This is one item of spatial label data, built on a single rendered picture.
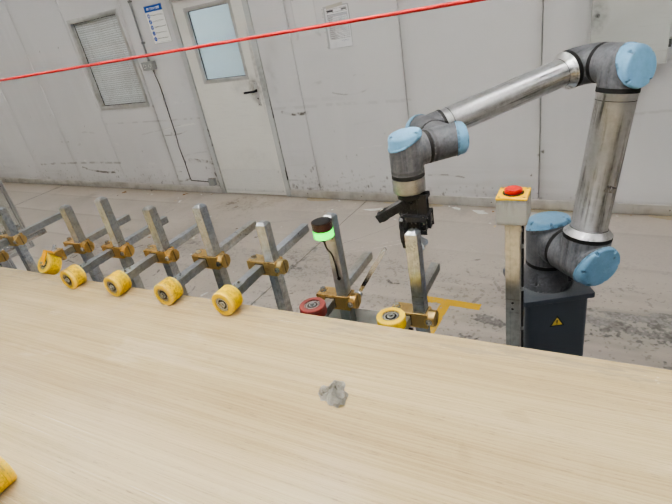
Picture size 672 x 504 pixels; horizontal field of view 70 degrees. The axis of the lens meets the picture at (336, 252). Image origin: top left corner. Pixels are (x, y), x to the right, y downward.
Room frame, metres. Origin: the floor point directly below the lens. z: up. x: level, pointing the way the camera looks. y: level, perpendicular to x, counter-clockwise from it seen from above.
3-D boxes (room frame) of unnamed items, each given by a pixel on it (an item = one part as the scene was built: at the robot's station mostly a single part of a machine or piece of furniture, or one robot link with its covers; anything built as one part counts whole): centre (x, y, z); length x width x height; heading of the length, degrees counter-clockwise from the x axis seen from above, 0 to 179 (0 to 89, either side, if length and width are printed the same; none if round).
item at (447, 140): (1.28, -0.34, 1.30); 0.12 x 0.12 x 0.09; 12
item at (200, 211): (1.56, 0.43, 0.92); 0.04 x 0.04 x 0.48; 58
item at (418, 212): (1.24, -0.24, 1.13); 0.09 x 0.08 x 0.12; 59
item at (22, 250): (2.21, 1.49, 0.87); 0.04 x 0.04 x 0.48; 58
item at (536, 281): (1.54, -0.78, 0.65); 0.19 x 0.19 x 0.10
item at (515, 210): (1.03, -0.44, 1.18); 0.07 x 0.07 x 0.08; 58
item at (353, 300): (1.31, 0.02, 0.85); 0.14 x 0.06 x 0.05; 58
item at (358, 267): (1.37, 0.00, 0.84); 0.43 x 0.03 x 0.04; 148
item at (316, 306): (1.21, 0.10, 0.85); 0.08 x 0.08 x 0.11
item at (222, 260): (1.57, 0.45, 0.95); 0.14 x 0.06 x 0.05; 58
